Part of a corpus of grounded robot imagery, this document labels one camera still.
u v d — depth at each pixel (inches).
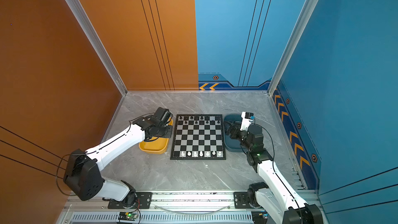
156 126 24.2
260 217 27.5
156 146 35.0
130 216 27.8
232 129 27.8
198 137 36.7
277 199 16.9
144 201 28.7
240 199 28.5
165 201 29.7
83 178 16.7
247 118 27.3
